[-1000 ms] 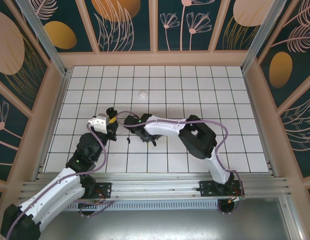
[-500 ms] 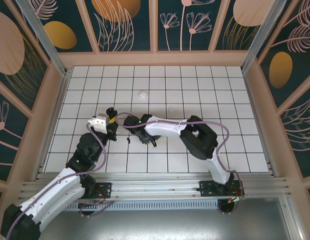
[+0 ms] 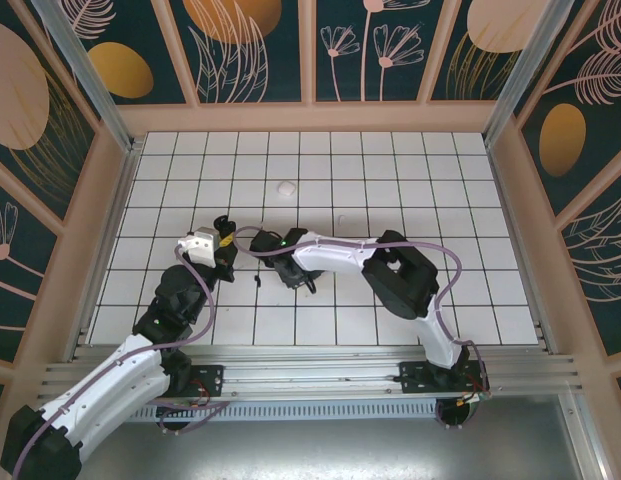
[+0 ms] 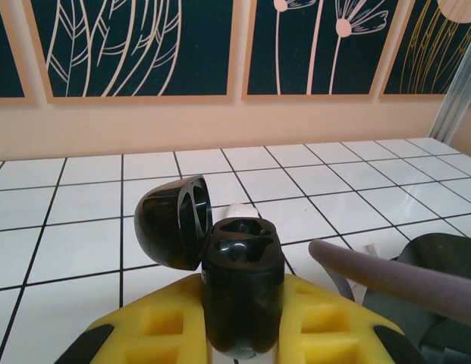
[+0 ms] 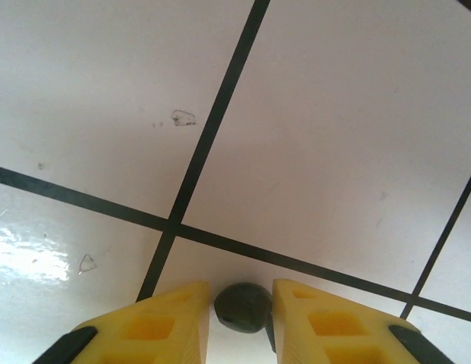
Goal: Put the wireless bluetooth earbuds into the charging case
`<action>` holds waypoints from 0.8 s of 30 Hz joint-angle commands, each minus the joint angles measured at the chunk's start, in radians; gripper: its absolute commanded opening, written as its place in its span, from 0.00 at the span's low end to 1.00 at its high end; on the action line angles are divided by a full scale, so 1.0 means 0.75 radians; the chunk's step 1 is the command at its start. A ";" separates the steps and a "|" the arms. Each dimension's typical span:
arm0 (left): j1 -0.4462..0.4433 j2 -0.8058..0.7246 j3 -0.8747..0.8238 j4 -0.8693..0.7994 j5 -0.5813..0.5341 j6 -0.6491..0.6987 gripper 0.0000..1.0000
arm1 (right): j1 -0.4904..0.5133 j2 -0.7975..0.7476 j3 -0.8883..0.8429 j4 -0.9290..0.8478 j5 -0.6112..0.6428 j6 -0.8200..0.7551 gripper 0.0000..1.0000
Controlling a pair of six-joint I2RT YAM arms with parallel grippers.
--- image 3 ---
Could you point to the white earbud charging case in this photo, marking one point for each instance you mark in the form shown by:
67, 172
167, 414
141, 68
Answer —
286, 188

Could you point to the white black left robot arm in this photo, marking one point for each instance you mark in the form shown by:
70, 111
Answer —
105, 385

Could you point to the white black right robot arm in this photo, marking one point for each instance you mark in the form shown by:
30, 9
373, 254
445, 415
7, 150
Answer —
335, 257

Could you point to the small black scrap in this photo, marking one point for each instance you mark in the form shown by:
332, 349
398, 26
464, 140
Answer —
257, 281

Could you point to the grey metal panel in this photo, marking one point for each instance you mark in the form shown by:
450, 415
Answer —
310, 450

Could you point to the aluminium side rail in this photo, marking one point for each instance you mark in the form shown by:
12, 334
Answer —
510, 200
104, 250

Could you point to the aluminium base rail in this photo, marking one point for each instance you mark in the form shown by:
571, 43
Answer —
310, 372

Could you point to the aluminium frame post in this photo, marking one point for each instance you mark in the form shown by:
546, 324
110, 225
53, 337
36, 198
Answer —
524, 75
87, 75

